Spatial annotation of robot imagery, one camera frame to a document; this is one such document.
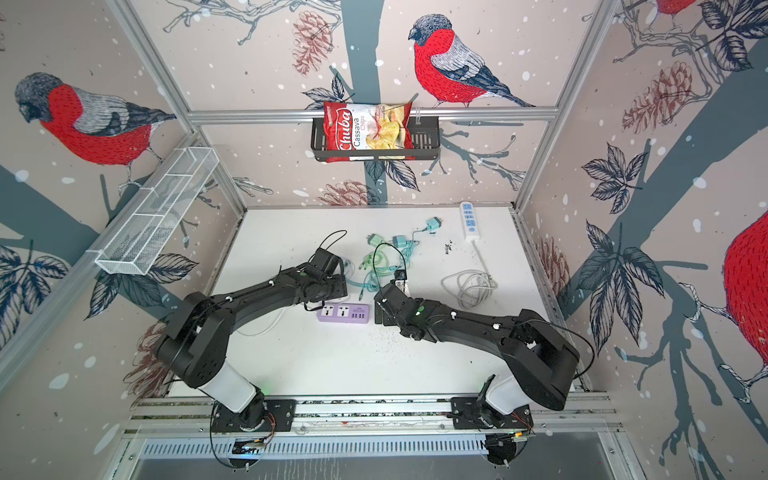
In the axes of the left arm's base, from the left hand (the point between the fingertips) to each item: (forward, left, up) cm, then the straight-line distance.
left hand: (339, 288), depth 91 cm
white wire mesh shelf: (+9, +46, +25) cm, 53 cm away
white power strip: (+28, -47, -2) cm, 54 cm away
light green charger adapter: (+23, -10, -5) cm, 26 cm away
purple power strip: (-7, -2, -3) cm, 8 cm away
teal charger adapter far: (+30, -33, -4) cm, 45 cm away
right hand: (-8, -15, -1) cm, 17 cm away
